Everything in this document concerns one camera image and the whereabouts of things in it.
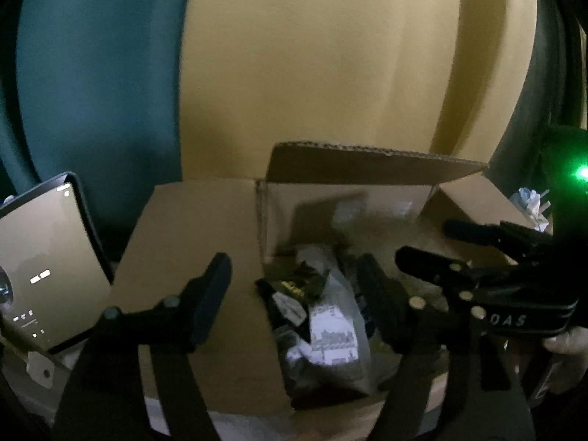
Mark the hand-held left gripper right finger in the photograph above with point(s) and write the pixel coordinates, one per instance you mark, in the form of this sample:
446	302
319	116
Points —
376	294

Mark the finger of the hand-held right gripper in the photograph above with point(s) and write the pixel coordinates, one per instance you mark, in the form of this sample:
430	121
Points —
496	236
432	264

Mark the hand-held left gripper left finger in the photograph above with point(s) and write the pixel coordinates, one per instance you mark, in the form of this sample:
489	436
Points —
211	298

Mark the cardboard box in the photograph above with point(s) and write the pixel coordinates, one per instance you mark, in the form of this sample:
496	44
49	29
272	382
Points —
183	248

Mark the silver grey snack packet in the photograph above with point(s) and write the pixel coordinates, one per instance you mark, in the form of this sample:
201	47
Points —
335	340

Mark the person's right hand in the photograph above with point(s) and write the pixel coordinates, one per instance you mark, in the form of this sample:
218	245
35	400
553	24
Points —
572	349

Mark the white blue packet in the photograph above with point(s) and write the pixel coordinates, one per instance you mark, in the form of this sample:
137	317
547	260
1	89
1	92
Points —
528	202

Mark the black snack packet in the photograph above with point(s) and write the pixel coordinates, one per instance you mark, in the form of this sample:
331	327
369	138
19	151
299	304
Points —
294	287

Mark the smartphone with lit screen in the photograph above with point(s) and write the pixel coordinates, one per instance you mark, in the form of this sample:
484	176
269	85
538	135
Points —
46	248

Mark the tan upright board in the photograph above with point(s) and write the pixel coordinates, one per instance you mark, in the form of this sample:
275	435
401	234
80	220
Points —
321	55

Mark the teal curtain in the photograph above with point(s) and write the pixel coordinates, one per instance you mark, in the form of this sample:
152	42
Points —
92	78

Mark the grey phone mount bracket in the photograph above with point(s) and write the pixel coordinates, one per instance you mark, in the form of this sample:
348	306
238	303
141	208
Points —
41	367

